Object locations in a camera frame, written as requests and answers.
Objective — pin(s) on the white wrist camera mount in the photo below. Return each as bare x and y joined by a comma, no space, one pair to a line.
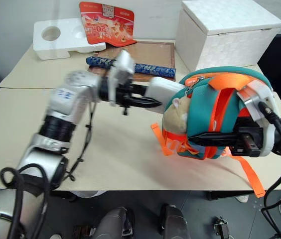
257,97
121,67

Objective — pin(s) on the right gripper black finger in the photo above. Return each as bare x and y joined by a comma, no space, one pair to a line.
212,139

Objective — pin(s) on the small white box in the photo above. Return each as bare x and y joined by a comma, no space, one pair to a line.
165,92

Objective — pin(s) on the large white woven box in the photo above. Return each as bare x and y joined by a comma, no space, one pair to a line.
225,32

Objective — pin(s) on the blue patterned scroll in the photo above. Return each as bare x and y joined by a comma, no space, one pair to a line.
155,70

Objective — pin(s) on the white foam packaging block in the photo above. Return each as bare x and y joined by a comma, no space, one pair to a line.
55,42

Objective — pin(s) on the orange and teal backpack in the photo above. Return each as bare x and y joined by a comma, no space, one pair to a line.
200,112

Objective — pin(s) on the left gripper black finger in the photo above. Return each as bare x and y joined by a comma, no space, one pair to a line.
145,102
140,89

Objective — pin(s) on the red snack bag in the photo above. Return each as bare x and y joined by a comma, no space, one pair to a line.
105,25

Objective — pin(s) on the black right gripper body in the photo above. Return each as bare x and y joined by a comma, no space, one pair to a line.
248,139

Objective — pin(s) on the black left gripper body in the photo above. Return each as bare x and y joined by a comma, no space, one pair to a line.
124,93

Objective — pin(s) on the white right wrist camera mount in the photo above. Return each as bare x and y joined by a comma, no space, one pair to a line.
257,97

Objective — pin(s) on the brown wooden board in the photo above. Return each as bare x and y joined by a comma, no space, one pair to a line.
153,53

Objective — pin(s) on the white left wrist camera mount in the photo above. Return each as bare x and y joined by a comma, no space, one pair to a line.
121,67

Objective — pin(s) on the small black floor object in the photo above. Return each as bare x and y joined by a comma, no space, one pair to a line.
221,226

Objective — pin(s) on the dark rounded shape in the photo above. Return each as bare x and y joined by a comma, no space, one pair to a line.
115,224
174,221

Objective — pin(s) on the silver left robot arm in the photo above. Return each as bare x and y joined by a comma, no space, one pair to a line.
63,99

